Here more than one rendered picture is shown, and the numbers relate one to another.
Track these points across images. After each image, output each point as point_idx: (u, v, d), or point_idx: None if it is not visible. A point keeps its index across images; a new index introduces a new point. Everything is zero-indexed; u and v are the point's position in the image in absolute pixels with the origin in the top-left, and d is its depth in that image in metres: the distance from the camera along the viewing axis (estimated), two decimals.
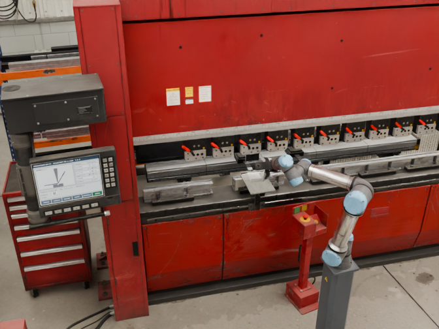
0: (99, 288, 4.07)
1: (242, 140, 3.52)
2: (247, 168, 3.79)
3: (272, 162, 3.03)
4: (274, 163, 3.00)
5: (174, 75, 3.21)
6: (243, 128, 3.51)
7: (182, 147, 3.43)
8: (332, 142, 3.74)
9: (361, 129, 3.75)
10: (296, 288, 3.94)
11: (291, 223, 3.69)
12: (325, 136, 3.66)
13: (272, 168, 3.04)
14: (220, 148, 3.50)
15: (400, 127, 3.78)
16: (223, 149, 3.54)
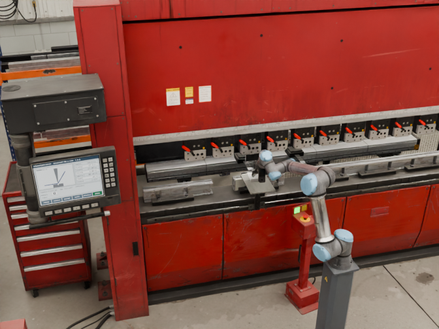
0: (99, 288, 4.07)
1: (242, 140, 3.52)
2: (247, 168, 3.79)
3: (261, 168, 3.40)
4: None
5: (174, 75, 3.21)
6: (243, 128, 3.51)
7: (182, 147, 3.43)
8: (332, 142, 3.74)
9: (361, 129, 3.75)
10: (296, 288, 3.94)
11: (291, 223, 3.69)
12: (325, 136, 3.66)
13: None
14: (220, 148, 3.50)
15: (400, 127, 3.78)
16: (223, 149, 3.54)
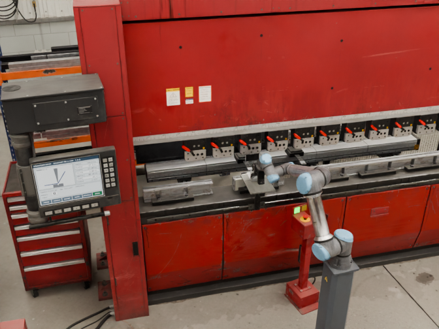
0: (99, 288, 4.07)
1: (242, 140, 3.52)
2: (247, 168, 3.79)
3: (260, 170, 3.45)
4: None
5: (174, 75, 3.21)
6: (243, 128, 3.51)
7: (182, 147, 3.43)
8: (332, 142, 3.74)
9: (361, 129, 3.75)
10: (296, 288, 3.94)
11: (291, 223, 3.69)
12: (325, 136, 3.66)
13: None
14: (220, 148, 3.50)
15: (400, 127, 3.78)
16: (223, 149, 3.54)
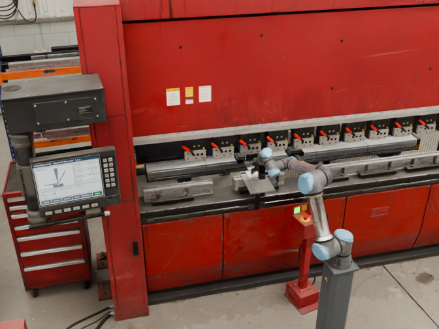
0: (99, 288, 4.07)
1: (242, 140, 3.52)
2: (247, 168, 3.79)
3: (261, 164, 3.43)
4: None
5: (174, 75, 3.21)
6: (243, 128, 3.51)
7: (182, 147, 3.43)
8: (332, 142, 3.74)
9: (361, 129, 3.75)
10: (296, 288, 3.94)
11: (291, 223, 3.69)
12: (325, 136, 3.66)
13: None
14: (220, 148, 3.50)
15: (400, 127, 3.78)
16: (223, 149, 3.54)
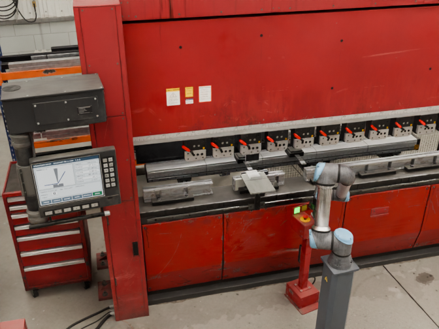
0: (99, 288, 4.07)
1: (242, 140, 3.52)
2: (247, 168, 3.79)
3: None
4: None
5: (174, 75, 3.21)
6: (243, 128, 3.51)
7: (182, 147, 3.43)
8: (332, 142, 3.74)
9: (361, 129, 3.75)
10: (296, 288, 3.94)
11: (291, 223, 3.69)
12: (325, 136, 3.66)
13: None
14: (220, 148, 3.50)
15: (400, 127, 3.78)
16: (223, 149, 3.54)
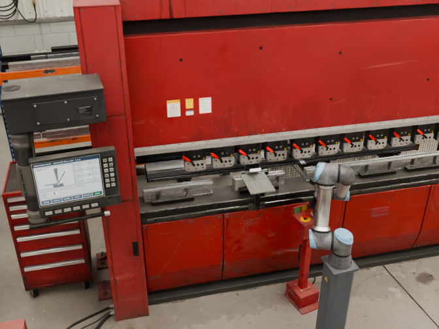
0: (99, 288, 4.07)
1: (242, 151, 3.56)
2: None
3: None
4: None
5: (175, 87, 3.25)
6: (243, 138, 3.55)
7: (183, 158, 3.46)
8: (331, 152, 3.78)
9: (360, 139, 3.79)
10: (296, 288, 3.94)
11: (291, 223, 3.69)
12: (323, 145, 3.69)
13: None
14: (220, 158, 3.54)
15: (398, 137, 3.82)
16: (223, 159, 3.58)
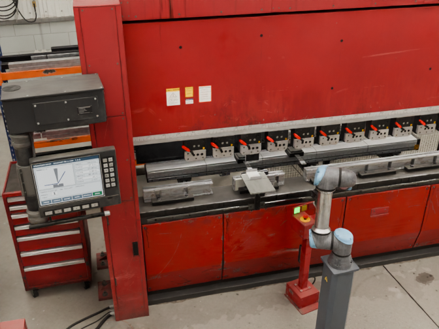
0: (99, 288, 4.07)
1: (242, 140, 3.53)
2: (247, 168, 3.79)
3: None
4: None
5: (174, 75, 3.21)
6: (243, 128, 3.51)
7: (182, 147, 3.43)
8: (332, 142, 3.74)
9: (361, 129, 3.75)
10: (296, 288, 3.94)
11: (291, 223, 3.69)
12: (325, 136, 3.66)
13: None
14: (220, 148, 3.50)
15: (400, 127, 3.78)
16: (223, 149, 3.54)
